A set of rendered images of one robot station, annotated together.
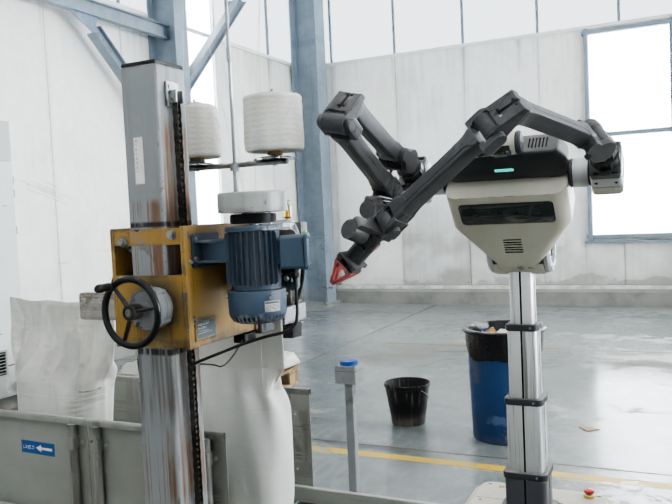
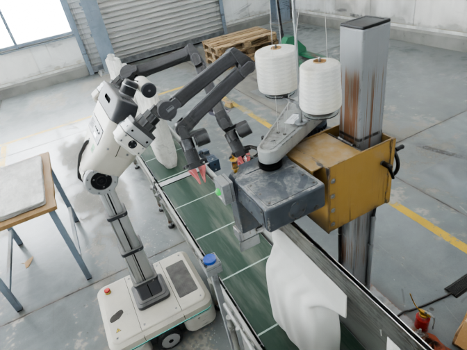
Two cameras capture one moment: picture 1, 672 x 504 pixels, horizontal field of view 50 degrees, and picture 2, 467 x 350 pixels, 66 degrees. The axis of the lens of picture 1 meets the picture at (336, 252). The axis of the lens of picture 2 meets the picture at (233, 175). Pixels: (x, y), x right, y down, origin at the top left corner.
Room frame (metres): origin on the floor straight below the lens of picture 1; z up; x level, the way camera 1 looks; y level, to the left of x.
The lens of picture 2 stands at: (3.19, 0.92, 2.07)
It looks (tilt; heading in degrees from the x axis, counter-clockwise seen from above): 33 degrees down; 223
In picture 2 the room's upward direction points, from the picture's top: 11 degrees counter-clockwise
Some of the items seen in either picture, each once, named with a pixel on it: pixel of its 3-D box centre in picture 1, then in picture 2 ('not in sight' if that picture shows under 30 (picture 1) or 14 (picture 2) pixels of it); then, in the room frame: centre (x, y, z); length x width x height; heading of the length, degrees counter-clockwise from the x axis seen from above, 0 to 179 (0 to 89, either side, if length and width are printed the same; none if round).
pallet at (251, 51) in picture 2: not in sight; (240, 47); (-2.45, -3.55, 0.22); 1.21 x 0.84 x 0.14; 155
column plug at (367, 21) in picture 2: (152, 67); (365, 21); (1.92, 0.46, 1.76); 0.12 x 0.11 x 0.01; 155
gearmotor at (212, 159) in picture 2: not in sight; (206, 159); (1.19, -1.26, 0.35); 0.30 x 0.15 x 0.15; 65
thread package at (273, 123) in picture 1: (273, 123); (277, 69); (2.02, 0.16, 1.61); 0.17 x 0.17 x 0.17
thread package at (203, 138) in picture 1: (195, 131); (320, 85); (2.13, 0.39, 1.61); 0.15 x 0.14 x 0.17; 65
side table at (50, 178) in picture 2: not in sight; (32, 227); (2.61, -1.91, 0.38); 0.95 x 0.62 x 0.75; 65
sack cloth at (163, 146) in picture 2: not in sight; (156, 124); (1.37, -1.62, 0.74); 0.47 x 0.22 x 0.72; 63
